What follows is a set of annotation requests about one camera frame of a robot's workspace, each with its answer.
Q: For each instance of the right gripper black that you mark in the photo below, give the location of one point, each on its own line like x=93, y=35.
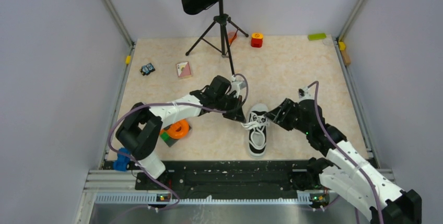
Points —
x=277, y=114

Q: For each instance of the white slotted cable duct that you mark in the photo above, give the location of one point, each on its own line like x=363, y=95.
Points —
x=147, y=198

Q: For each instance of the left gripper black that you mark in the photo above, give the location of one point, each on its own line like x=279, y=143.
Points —
x=236, y=113

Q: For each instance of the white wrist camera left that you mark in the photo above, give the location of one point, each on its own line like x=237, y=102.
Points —
x=236, y=86

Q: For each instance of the small black blue toy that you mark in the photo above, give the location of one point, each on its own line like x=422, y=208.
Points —
x=147, y=69

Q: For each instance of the orange plastic cup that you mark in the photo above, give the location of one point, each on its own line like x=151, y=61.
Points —
x=232, y=37

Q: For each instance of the wooden block right rail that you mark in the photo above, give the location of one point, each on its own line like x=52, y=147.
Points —
x=346, y=58

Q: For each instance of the red yellow button block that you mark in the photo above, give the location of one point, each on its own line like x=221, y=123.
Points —
x=257, y=40

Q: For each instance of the blue toy car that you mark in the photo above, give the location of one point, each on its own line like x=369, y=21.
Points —
x=122, y=161

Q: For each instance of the orange ring toy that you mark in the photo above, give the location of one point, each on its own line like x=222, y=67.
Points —
x=177, y=130

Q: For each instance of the yellow corner clip right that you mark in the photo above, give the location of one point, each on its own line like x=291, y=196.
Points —
x=342, y=46

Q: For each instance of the black white sneaker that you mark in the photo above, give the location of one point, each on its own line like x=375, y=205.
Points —
x=256, y=125

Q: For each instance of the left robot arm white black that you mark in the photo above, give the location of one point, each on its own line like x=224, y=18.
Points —
x=139, y=129

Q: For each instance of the lime green block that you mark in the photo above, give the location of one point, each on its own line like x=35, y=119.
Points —
x=316, y=36

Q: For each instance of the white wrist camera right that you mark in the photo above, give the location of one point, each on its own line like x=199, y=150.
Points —
x=304, y=93

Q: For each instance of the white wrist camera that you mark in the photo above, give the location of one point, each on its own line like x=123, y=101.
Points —
x=236, y=86
x=304, y=93

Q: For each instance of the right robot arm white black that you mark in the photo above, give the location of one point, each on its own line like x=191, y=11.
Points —
x=344, y=170

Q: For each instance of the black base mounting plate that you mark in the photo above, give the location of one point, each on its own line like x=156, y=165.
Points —
x=243, y=179

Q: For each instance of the yellow clip left rail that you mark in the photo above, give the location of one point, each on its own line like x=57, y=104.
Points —
x=128, y=60

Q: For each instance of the pink white card box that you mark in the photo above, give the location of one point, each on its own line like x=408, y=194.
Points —
x=184, y=69

